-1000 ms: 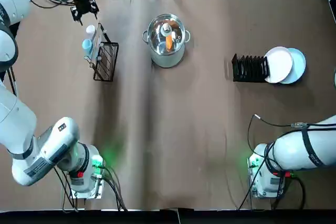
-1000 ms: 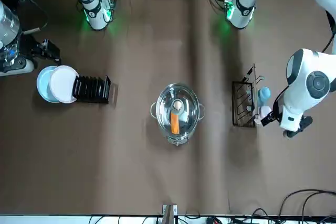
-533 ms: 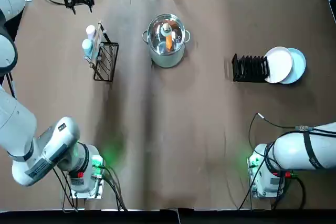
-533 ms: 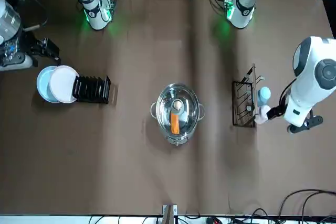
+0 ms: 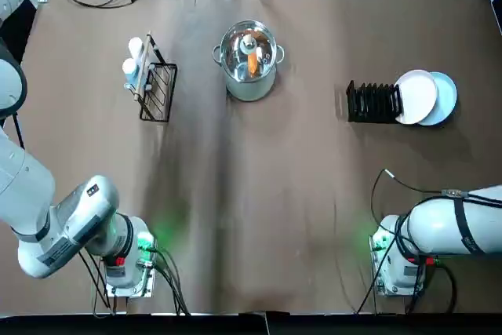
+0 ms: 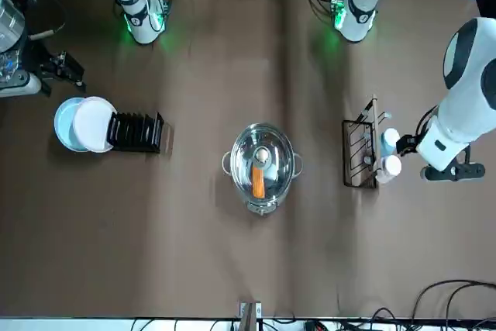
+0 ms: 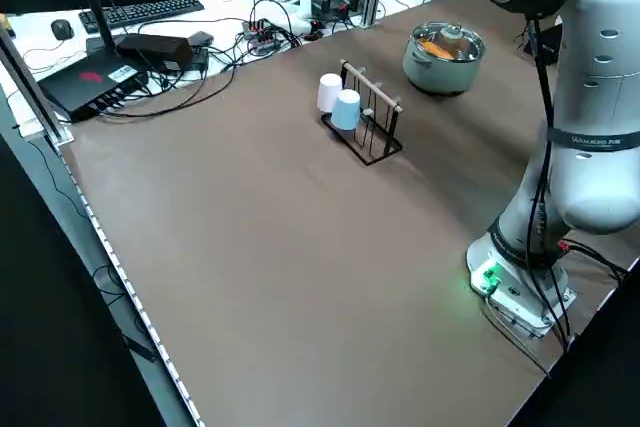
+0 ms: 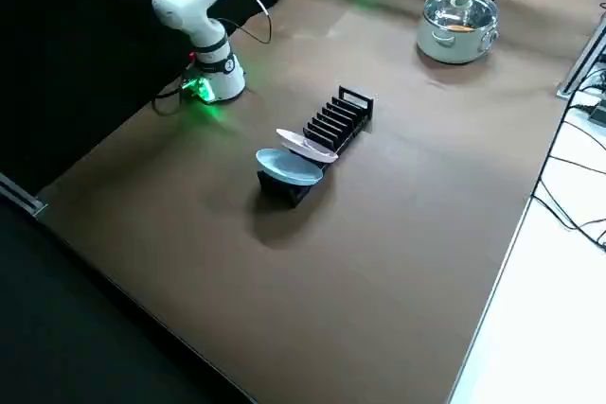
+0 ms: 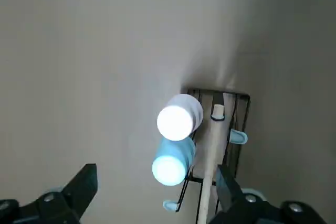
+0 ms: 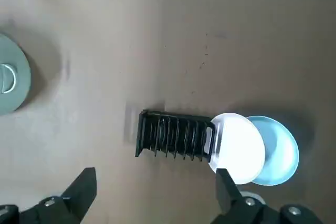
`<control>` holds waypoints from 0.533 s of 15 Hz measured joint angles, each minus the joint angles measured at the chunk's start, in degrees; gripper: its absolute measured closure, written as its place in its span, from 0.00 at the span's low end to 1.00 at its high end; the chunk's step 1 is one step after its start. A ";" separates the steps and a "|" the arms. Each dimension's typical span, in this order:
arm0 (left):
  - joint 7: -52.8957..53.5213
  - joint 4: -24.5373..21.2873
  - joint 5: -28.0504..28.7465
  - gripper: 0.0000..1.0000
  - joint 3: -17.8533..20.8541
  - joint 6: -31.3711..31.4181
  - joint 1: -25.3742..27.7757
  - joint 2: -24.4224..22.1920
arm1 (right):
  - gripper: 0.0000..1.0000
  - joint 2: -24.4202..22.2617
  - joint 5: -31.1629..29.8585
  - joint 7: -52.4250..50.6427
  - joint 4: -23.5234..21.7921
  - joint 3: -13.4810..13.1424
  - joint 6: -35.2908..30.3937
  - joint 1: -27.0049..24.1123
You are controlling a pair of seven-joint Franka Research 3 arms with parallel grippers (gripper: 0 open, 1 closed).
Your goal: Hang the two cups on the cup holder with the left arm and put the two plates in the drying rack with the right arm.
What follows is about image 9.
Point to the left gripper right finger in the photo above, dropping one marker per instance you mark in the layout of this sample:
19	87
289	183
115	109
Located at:
244	208

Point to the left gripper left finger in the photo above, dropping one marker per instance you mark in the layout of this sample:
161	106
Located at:
65	203

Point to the blue cup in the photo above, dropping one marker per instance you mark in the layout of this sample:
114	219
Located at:
170	161

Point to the pink cup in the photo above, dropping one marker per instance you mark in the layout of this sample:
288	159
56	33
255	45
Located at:
181	119

